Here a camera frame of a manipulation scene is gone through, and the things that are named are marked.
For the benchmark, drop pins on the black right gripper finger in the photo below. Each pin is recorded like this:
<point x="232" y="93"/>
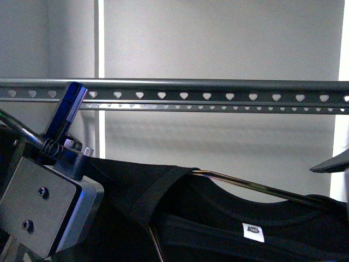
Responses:
<point x="338" y="163"/>

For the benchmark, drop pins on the grey metal gripper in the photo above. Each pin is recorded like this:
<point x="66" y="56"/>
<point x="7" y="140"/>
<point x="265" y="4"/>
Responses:
<point x="41" y="208"/>

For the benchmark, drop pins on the metal clothes hanger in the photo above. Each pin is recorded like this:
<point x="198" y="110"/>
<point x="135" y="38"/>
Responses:
<point x="259" y="187"/>

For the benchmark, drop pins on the black t-shirt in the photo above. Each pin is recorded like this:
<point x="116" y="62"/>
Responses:
<point x="120" y="231"/>

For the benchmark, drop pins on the grey metal drying rack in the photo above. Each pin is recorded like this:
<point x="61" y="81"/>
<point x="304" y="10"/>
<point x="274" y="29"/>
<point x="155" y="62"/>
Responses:
<point x="236" y="96"/>

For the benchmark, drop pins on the blue camera mount bracket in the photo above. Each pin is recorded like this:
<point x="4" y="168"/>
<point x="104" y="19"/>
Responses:
<point x="65" y="113"/>

